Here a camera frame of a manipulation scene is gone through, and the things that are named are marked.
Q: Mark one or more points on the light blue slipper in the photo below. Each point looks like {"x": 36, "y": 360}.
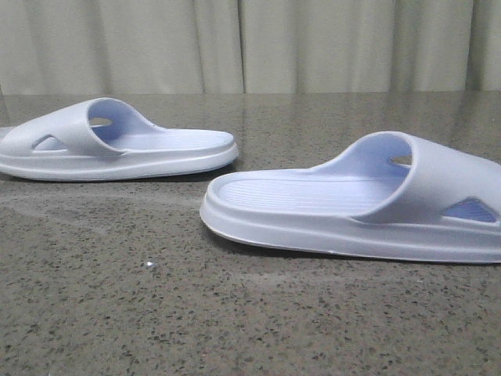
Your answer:
{"x": 389, "y": 195}
{"x": 106, "y": 139}

